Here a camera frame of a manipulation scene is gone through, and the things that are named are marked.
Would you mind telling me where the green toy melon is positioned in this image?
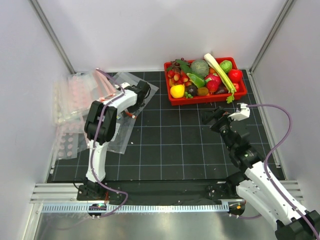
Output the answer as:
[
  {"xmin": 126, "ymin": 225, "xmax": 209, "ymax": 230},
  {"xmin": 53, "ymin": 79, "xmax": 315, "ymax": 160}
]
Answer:
[{"xmin": 190, "ymin": 59, "xmax": 210, "ymax": 77}]

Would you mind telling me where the dark purple toy mangosteen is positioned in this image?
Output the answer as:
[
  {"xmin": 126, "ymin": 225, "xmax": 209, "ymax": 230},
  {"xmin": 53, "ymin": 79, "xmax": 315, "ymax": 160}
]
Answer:
[{"xmin": 185, "ymin": 85, "xmax": 198, "ymax": 97}]

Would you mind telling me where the clear zip bag on mat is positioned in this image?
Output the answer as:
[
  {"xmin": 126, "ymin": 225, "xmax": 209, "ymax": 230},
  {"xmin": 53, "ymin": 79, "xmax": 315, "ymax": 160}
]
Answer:
[{"xmin": 111, "ymin": 71, "xmax": 161, "ymax": 116}]

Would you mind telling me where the brown toy kiwi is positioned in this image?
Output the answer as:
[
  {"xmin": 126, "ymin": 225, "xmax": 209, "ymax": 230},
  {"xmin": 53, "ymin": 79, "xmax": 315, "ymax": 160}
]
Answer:
[{"xmin": 197, "ymin": 87, "xmax": 209, "ymax": 97}]

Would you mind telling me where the toy celery stalk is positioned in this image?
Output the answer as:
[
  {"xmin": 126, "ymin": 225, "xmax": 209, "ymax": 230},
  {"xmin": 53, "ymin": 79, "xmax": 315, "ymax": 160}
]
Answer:
[{"xmin": 204, "ymin": 53, "xmax": 236, "ymax": 104}]

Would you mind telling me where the green toy custard apple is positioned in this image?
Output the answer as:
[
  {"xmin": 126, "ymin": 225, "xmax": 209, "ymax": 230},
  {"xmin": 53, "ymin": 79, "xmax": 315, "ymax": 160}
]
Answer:
[{"xmin": 219, "ymin": 60, "xmax": 233, "ymax": 74}]

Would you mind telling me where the aluminium cable duct rail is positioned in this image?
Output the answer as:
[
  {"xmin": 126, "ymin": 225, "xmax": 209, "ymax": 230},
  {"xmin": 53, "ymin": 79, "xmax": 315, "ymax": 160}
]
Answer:
[{"xmin": 29, "ymin": 179, "xmax": 305, "ymax": 214}]

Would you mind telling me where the green toy pea pod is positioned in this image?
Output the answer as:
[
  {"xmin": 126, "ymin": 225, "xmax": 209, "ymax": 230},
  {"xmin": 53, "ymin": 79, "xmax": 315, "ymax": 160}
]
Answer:
[{"xmin": 186, "ymin": 73, "xmax": 206, "ymax": 88}]

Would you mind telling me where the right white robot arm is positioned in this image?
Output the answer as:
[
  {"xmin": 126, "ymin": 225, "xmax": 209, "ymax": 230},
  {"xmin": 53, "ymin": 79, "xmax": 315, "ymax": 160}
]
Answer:
[{"xmin": 201, "ymin": 103, "xmax": 320, "ymax": 240}]

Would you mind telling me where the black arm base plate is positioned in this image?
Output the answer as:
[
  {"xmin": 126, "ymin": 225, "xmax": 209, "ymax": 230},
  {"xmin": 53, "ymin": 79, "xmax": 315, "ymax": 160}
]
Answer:
[{"xmin": 76, "ymin": 172, "xmax": 247, "ymax": 206}]

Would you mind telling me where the pink toy dragon fruit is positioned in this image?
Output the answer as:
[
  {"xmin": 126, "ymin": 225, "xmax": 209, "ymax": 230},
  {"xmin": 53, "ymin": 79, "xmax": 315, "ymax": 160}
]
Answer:
[{"xmin": 204, "ymin": 73, "xmax": 222, "ymax": 94}]

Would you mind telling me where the yellow toy bell pepper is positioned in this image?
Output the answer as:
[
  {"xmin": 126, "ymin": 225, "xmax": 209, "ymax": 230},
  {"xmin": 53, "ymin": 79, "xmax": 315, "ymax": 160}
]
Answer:
[{"xmin": 170, "ymin": 84, "xmax": 185, "ymax": 99}]

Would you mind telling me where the pink-zipper zip bag stack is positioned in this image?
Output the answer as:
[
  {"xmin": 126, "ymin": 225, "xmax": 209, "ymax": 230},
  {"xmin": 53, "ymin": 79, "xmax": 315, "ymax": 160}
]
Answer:
[{"xmin": 52, "ymin": 70, "xmax": 117, "ymax": 161}]

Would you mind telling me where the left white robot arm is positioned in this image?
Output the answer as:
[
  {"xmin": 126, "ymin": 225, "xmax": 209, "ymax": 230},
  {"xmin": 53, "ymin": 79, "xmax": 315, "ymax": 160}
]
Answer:
[{"xmin": 77, "ymin": 80, "xmax": 151, "ymax": 201}]

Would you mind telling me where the red plastic food tray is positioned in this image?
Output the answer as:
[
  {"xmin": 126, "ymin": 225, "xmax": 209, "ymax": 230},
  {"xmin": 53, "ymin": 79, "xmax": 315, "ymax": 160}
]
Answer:
[{"xmin": 164, "ymin": 57, "xmax": 248, "ymax": 106}]

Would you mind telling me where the toy cherry bunch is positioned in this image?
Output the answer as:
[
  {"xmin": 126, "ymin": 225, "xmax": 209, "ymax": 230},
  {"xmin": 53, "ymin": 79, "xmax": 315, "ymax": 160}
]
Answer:
[{"xmin": 167, "ymin": 70, "xmax": 189, "ymax": 87}]

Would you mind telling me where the red toy tomato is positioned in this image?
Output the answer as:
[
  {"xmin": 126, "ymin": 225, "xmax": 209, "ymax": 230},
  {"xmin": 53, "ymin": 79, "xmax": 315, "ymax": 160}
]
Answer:
[{"xmin": 227, "ymin": 69, "xmax": 243, "ymax": 84}]

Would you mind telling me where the orange-zipper clear zip bag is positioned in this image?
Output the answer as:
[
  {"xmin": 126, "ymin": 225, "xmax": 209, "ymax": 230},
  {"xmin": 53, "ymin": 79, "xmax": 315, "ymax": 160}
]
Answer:
[{"xmin": 107, "ymin": 111, "xmax": 136, "ymax": 155}]

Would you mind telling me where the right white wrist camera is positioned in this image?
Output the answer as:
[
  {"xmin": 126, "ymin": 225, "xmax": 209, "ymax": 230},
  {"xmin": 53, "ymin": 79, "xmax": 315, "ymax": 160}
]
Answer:
[{"xmin": 228, "ymin": 102, "xmax": 251, "ymax": 121}]

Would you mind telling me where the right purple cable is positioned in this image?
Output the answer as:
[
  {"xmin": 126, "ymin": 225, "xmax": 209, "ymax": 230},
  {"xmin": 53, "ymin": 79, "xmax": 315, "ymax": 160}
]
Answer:
[{"xmin": 228, "ymin": 103, "xmax": 317, "ymax": 240}]

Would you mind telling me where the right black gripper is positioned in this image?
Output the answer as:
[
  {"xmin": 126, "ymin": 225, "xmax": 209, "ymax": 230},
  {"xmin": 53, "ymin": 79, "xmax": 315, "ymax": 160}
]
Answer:
[{"xmin": 200, "ymin": 106, "xmax": 242, "ymax": 152}]

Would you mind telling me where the red toy strawberry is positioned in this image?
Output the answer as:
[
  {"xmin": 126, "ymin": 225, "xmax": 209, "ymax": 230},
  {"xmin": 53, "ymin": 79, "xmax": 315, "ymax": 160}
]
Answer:
[{"xmin": 233, "ymin": 83, "xmax": 240, "ymax": 92}]

